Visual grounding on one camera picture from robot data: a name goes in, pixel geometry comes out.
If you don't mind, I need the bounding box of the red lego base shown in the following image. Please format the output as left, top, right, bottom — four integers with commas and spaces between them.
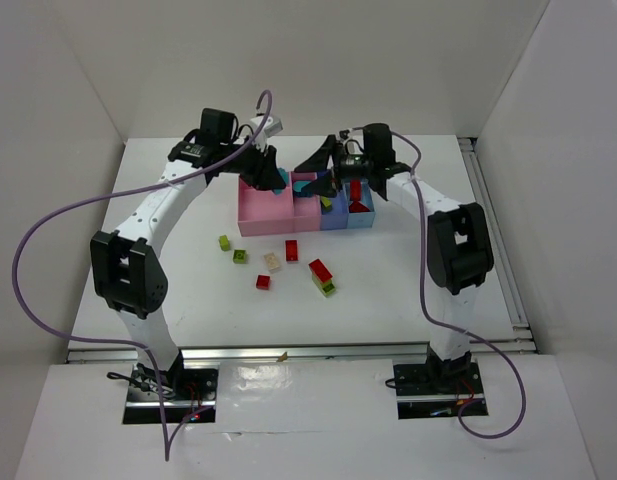
350, 180, 362, 202

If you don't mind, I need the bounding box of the red curved lego top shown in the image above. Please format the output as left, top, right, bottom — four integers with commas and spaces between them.
349, 200, 371, 213

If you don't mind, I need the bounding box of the lime green lego brick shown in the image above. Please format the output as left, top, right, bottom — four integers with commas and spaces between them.
218, 235, 231, 251

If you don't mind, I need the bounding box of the small red lego brick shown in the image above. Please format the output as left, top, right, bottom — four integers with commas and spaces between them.
255, 275, 271, 290

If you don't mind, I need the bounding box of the teal curved lego brick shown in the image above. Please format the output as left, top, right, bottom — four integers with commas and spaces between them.
292, 180, 313, 198

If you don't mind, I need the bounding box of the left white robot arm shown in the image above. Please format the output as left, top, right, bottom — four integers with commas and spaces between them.
90, 108, 285, 388

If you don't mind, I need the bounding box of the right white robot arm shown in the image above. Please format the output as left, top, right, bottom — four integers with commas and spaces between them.
295, 123, 494, 385

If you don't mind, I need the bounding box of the small pink bin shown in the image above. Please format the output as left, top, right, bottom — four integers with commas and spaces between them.
290, 172, 321, 232

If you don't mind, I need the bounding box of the large pink bin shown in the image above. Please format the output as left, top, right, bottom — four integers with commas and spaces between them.
237, 180, 294, 237

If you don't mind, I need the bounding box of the periwinkle blue bin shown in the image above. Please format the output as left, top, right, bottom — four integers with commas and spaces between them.
321, 190, 349, 231

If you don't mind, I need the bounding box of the light blue bin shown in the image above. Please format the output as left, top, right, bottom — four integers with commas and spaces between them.
342, 177, 375, 229

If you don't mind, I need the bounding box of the green lego with stud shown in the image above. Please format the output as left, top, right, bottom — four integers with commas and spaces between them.
232, 249, 248, 264

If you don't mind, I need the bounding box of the beige lego brick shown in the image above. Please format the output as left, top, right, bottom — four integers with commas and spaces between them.
263, 253, 281, 273

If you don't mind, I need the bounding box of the red curved lego brick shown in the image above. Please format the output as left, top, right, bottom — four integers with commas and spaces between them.
308, 259, 333, 284

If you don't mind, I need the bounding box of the lime green lego under red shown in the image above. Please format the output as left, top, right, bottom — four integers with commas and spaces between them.
313, 276, 336, 297

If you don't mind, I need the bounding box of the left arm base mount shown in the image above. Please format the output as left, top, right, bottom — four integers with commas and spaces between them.
106, 367, 219, 425

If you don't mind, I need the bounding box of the aluminium rail front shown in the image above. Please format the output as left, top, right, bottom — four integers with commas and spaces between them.
65, 341, 539, 365

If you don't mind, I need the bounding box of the aluminium rail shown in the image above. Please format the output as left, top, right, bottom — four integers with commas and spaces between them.
457, 137, 534, 343
65, 341, 539, 365

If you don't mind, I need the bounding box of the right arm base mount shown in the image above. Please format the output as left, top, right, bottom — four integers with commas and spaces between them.
384, 362, 488, 420

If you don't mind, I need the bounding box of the aluminium rail right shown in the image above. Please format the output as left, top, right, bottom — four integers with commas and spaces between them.
457, 137, 534, 343

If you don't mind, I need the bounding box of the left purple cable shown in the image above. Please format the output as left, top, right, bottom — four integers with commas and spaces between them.
11, 89, 277, 461

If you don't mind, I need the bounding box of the purple cable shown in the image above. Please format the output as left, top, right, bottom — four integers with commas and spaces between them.
340, 124, 527, 440
11, 89, 277, 461

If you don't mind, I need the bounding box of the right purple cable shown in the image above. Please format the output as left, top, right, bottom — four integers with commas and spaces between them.
340, 124, 527, 440

